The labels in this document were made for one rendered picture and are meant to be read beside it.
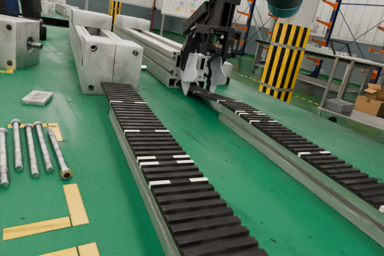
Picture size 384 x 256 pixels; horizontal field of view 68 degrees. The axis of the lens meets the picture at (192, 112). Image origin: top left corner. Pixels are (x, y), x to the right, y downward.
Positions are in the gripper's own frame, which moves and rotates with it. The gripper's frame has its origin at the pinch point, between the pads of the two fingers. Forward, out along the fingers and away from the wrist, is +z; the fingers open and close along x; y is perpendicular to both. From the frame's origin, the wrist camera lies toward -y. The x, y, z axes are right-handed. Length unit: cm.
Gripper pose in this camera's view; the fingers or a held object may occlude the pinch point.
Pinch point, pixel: (197, 90)
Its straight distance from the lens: 63.5
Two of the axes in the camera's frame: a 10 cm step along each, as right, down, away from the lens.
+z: -1.8, 9.4, 3.0
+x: 9.0, 0.3, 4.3
